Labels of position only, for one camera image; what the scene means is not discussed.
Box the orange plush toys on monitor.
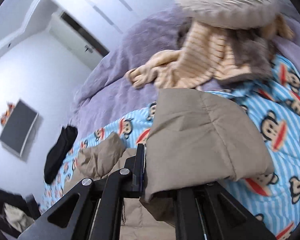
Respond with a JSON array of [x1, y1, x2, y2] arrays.
[[0, 102, 15, 126]]

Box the wall mounted curved monitor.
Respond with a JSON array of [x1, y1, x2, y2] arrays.
[[0, 99, 39, 158]]

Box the beige striped fleece garment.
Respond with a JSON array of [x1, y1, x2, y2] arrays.
[[126, 14, 294, 89]]

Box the tan puffer jacket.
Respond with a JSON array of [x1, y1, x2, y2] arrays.
[[65, 88, 274, 239]]

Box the white door with handle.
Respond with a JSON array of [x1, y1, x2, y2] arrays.
[[49, 12, 109, 70]]

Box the folded black garment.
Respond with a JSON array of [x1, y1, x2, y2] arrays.
[[44, 125, 78, 185]]

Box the purple quilted duvet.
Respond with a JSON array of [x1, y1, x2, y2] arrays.
[[70, 4, 300, 138]]

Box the cream round pleated cushion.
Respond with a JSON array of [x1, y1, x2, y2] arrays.
[[175, 0, 280, 29]]

